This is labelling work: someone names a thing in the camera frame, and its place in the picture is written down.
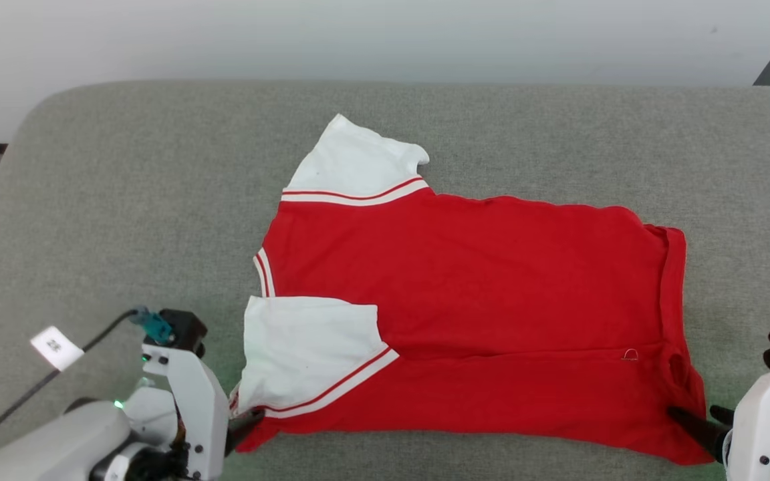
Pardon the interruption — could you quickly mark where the teal cable connector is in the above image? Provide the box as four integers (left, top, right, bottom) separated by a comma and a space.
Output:
131, 306, 174, 345

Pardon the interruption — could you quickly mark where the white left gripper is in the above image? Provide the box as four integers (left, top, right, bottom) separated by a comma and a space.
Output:
142, 343, 265, 481

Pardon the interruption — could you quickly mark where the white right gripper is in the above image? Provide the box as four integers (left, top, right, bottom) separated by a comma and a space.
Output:
667, 361, 770, 481

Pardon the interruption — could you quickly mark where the white cable label tag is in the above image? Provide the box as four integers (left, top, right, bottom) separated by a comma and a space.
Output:
29, 325, 85, 372

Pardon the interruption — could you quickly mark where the red white short-sleeve shirt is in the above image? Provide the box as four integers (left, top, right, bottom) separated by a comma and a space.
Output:
228, 114, 715, 466

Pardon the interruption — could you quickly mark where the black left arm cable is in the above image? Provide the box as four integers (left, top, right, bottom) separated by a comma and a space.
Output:
0, 309, 140, 463

